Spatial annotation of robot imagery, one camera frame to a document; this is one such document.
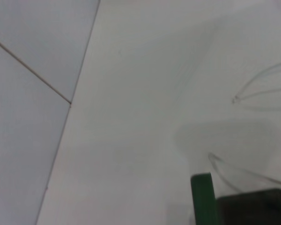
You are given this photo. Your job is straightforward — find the green glasses case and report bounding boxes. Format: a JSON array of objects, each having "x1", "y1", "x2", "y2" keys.
[{"x1": 190, "y1": 172, "x2": 281, "y2": 225}]

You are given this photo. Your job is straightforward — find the clear white glasses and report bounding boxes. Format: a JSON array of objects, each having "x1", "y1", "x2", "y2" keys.
[{"x1": 207, "y1": 60, "x2": 281, "y2": 193}]

